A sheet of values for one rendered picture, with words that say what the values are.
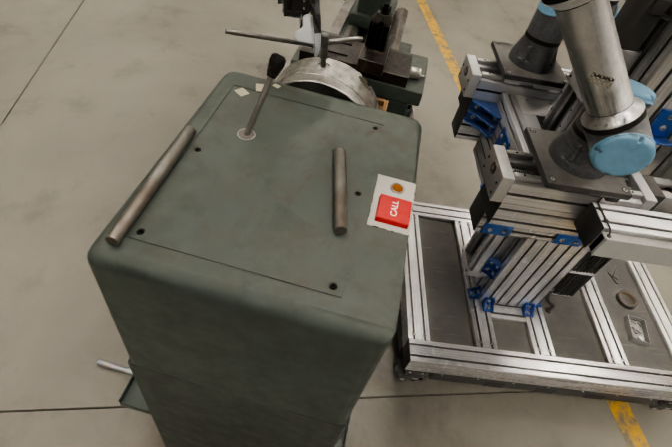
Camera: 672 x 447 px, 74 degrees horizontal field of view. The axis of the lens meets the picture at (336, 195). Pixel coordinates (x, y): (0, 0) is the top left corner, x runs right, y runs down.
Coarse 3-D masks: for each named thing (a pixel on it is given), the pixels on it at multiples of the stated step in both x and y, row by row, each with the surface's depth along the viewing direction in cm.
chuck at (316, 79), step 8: (288, 80) 111; (296, 80) 110; (304, 80) 109; (312, 80) 109; (320, 80) 109; (328, 80) 110; (336, 80) 111; (304, 88) 111; (312, 88) 110; (320, 88) 110; (328, 88) 109; (336, 88) 109; (344, 88) 110; (336, 96) 110; (344, 96) 110; (352, 96) 110
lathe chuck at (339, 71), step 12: (300, 60) 119; (312, 60) 116; (336, 60) 117; (288, 72) 116; (300, 72) 113; (312, 72) 112; (324, 72) 112; (336, 72) 113; (348, 72) 115; (348, 84) 112; (360, 84) 116; (360, 96) 113; (372, 96) 119
